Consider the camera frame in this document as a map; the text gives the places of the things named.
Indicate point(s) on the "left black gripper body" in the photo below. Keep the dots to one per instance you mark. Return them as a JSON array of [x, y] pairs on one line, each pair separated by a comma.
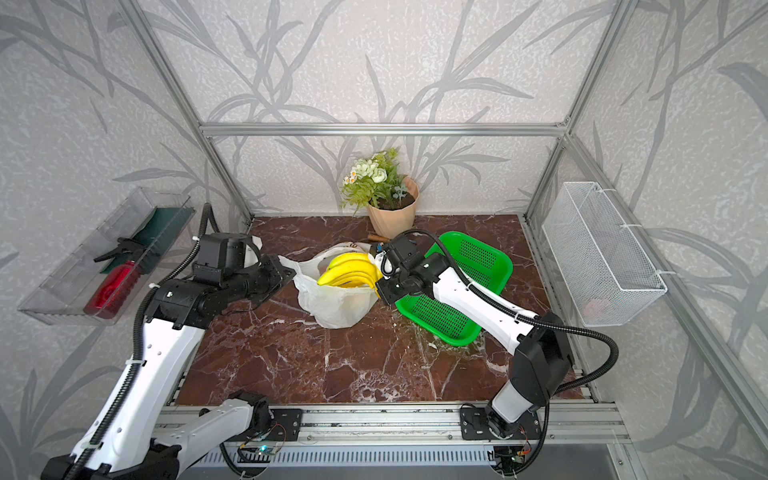
[[261, 281]]

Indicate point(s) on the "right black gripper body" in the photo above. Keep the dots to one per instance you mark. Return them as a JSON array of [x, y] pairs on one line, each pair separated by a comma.
[[393, 287]]

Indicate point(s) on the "yellow banana bunch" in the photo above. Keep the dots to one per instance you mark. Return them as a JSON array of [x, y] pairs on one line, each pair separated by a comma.
[[351, 270]]

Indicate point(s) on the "white printed plastic bag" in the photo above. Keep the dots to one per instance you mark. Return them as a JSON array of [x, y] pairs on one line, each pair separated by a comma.
[[332, 307]]

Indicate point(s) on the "green perforated plastic basket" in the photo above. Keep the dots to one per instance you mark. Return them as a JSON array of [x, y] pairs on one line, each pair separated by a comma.
[[444, 317]]

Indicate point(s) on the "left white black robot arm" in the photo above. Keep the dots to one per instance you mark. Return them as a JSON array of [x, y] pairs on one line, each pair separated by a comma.
[[168, 328]]

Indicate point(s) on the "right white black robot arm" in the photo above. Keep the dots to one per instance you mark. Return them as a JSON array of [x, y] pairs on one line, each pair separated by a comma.
[[541, 353]]

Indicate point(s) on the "terracotta flower pot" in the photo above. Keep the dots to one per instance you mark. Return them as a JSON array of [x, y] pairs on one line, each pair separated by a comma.
[[390, 223]]

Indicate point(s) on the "dark green flat board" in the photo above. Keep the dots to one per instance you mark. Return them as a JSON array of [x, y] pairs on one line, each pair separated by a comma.
[[150, 242]]

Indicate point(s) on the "green plant with white flowers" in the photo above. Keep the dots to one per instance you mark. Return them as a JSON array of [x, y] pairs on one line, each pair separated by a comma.
[[376, 182]]

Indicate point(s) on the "red black brush tool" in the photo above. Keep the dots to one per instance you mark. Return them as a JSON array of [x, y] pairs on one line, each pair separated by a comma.
[[113, 292]]

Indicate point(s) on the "small green circuit board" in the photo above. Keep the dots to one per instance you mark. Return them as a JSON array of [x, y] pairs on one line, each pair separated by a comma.
[[258, 453]]

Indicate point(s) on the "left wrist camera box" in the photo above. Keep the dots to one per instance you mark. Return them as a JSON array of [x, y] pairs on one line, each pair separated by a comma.
[[222, 255]]

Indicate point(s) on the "clear plastic wall shelf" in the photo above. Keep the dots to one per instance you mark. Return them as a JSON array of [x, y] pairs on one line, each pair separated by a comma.
[[95, 284]]

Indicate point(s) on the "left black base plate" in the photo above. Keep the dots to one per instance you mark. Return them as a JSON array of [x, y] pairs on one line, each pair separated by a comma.
[[280, 425]]

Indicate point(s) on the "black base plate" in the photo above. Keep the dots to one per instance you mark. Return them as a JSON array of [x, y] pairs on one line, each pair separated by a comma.
[[280, 425], [483, 423]]

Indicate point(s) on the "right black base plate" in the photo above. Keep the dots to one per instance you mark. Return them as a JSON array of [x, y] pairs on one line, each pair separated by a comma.
[[483, 423]]

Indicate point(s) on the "pink object in wire basket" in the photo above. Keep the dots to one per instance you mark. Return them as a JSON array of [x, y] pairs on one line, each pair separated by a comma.
[[594, 308]]

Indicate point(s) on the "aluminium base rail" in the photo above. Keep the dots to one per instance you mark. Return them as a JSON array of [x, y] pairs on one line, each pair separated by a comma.
[[400, 424]]

